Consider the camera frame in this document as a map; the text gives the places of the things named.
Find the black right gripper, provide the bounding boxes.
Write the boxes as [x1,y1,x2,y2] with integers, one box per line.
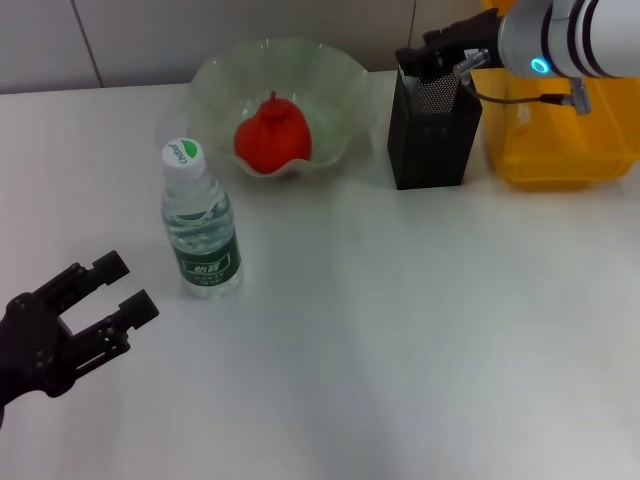
[395,8,503,82]

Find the clear green-label water bottle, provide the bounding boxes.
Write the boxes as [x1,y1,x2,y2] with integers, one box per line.
[160,138,245,301]

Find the black mesh pen holder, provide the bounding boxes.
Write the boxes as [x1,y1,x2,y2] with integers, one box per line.
[386,64,484,192]

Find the pale green wavy fruit bowl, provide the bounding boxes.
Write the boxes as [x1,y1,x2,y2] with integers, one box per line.
[181,35,378,181]

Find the red pear-shaped fruit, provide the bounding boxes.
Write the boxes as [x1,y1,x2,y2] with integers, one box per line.
[233,89,314,177]

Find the yellow plastic storage bin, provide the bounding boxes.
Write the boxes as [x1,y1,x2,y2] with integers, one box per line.
[470,0,640,193]

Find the grey right gripper cable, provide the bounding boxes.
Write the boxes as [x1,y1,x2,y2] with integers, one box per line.
[452,47,594,117]

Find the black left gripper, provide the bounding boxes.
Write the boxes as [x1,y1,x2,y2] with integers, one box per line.
[0,249,161,426]

